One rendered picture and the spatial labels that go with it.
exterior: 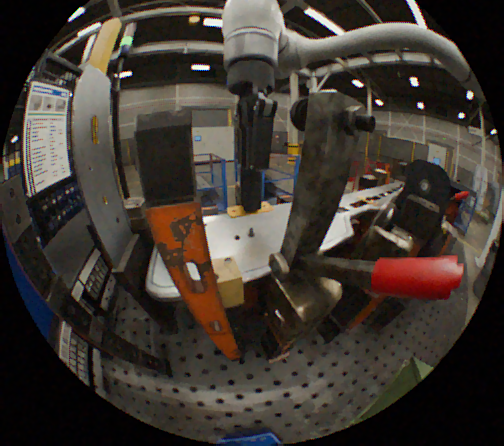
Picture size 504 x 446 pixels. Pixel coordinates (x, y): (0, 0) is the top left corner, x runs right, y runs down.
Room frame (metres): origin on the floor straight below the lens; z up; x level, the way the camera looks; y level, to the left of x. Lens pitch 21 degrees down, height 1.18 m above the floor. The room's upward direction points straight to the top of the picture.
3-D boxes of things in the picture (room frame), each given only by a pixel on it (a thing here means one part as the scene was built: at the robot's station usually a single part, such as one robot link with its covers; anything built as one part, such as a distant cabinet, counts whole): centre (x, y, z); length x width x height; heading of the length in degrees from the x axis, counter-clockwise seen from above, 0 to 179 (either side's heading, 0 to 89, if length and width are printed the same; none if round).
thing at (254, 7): (0.26, 0.00, 1.44); 0.13 x 0.11 x 0.16; 158
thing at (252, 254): (0.42, -0.45, 1.00); 1.38 x 0.22 x 0.02; 111
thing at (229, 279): (0.10, 0.03, 0.88); 0.04 x 0.04 x 0.36; 21
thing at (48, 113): (0.14, 0.55, 1.30); 0.23 x 0.02 x 0.31; 21
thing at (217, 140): (8.08, 2.19, 1.22); 2.40 x 0.54 x 2.45; 116
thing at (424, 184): (0.18, -0.41, 0.94); 0.18 x 0.13 x 0.49; 111
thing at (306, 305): (0.09, -0.06, 0.88); 0.07 x 0.06 x 0.35; 21
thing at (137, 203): (0.27, 0.30, 0.88); 0.08 x 0.08 x 0.36; 21
